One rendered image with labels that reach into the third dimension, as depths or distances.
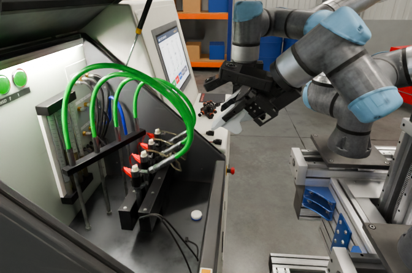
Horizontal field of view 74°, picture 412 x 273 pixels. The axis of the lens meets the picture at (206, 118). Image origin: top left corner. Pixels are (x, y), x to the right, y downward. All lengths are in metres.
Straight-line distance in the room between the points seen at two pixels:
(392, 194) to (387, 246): 0.28
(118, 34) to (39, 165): 0.52
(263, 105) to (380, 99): 0.21
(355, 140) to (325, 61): 0.63
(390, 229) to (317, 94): 0.52
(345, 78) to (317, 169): 0.66
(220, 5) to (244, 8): 5.25
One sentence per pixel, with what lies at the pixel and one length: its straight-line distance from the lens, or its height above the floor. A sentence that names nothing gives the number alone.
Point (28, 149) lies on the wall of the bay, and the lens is 0.92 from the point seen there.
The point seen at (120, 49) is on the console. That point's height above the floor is 1.39.
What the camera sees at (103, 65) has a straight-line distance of 0.75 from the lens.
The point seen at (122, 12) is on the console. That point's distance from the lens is 1.09.
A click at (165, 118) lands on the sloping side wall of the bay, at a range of 1.10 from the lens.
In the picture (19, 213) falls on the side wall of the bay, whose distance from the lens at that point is 0.58.
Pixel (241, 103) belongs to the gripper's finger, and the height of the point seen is 1.37.
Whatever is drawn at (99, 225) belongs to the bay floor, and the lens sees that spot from 1.11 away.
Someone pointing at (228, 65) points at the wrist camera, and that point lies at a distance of 0.58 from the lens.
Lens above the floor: 1.58
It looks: 25 degrees down
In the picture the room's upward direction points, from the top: straight up
